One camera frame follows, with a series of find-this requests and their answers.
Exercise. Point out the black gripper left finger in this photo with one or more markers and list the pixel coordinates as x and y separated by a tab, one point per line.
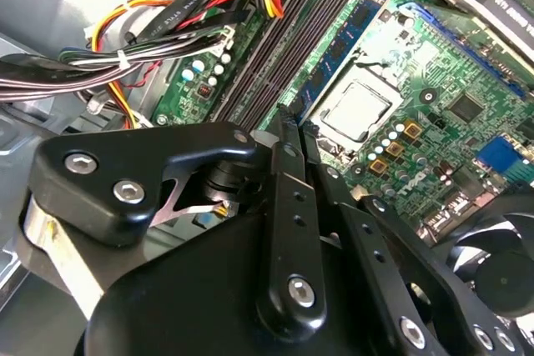
125	151

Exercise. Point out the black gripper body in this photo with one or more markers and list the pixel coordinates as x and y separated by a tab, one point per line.
187	297

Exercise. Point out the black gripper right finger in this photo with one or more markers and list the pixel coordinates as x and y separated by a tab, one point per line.
390	289

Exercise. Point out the blue RAM stick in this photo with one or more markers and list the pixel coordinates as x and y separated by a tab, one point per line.
342	45

